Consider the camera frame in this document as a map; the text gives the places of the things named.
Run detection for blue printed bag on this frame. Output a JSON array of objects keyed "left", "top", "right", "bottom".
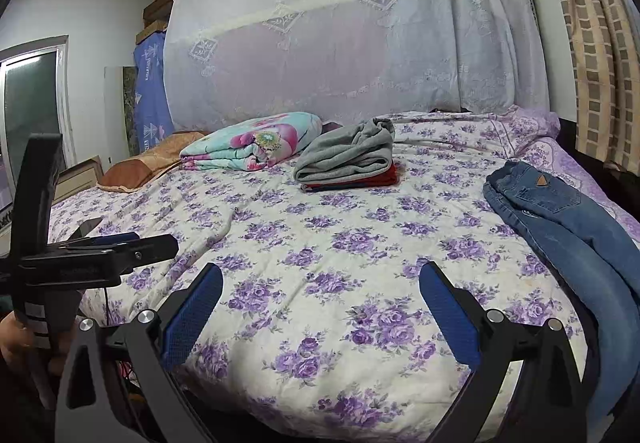
[{"left": 132, "top": 30, "right": 176, "bottom": 144}]

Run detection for red garment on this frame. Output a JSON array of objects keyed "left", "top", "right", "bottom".
[{"left": 302, "top": 162, "right": 401, "bottom": 194}]

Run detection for window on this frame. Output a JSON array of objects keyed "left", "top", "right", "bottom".
[{"left": 0, "top": 36, "right": 76, "bottom": 219}]

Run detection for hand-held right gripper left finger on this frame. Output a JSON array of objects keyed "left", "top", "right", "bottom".
[{"left": 54, "top": 262, "right": 224, "bottom": 443}]

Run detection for folded teal floral blanket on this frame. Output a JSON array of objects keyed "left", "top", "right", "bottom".
[{"left": 179, "top": 111, "right": 324, "bottom": 172}]

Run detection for purple floral bed quilt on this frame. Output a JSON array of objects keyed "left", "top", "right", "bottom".
[{"left": 47, "top": 106, "right": 640, "bottom": 443}]

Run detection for white lace cover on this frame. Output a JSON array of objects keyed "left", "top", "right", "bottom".
[{"left": 162, "top": 0, "right": 551, "bottom": 134}]

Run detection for brown pillow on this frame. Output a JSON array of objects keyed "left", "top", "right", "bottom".
[{"left": 97, "top": 130, "right": 211, "bottom": 194}]

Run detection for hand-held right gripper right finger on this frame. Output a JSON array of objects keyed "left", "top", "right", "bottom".
[{"left": 419, "top": 261, "right": 587, "bottom": 443}]

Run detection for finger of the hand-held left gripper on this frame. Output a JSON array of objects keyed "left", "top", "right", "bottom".
[
  {"left": 112, "top": 235, "right": 180, "bottom": 269},
  {"left": 67, "top": 232, "right": 142, "bottom": 251}
]

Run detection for purple patterned pillow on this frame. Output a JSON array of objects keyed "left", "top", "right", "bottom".
[{"left": 495, "top": 106, "right": 562, "bottom": 159}]

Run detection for blue jeans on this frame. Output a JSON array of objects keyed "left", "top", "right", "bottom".
[{"left": 482, "top": 160, "right": 640, "bottom": 424}]

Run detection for wooden picture frame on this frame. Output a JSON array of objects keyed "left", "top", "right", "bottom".
[{"left": 52, "top": 156, "right": 104, "bottom": 206}]

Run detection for person's left hand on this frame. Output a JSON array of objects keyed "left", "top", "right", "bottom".
[{"left": 0, "top": 313, "right": 76, "bottom": 374}]

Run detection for beige checked curtain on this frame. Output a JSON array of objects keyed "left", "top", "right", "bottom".
[{"left": 537, "top": 0, "right": 640, "bottom": 174}]

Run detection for cardboard boxes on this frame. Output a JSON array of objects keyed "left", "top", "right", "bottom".
[{"left": 135, "top": 0, "right": 178, "bottom": 44}]

